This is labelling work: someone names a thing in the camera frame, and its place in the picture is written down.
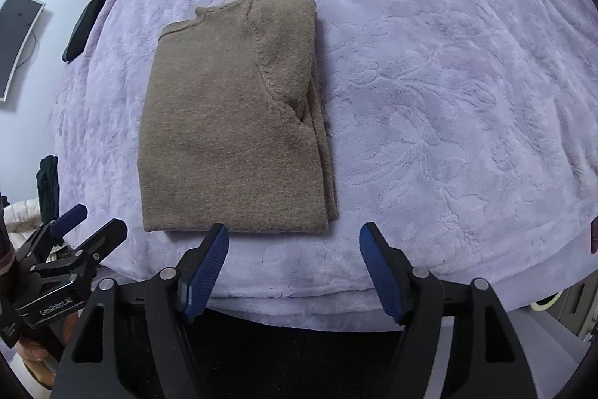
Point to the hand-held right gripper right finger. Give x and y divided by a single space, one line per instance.
381 275

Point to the dark hanging clothes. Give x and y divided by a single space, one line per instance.
47 184

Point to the dark folded cloth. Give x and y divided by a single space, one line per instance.
86 25

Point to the white-framed dark panel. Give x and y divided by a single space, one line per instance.
16 43

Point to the white puffy jacket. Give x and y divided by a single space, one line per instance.
23 214

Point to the lavender embossed plush blanket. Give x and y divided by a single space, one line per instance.
420 100

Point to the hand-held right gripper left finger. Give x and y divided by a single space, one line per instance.
208 273

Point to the grey cabinet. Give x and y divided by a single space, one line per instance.
556 333

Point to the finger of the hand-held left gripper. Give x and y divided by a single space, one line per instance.
100 237
70 216

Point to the person's left hand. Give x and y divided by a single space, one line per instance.
37 357

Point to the olive brown knit sweater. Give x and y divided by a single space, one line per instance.
229 123

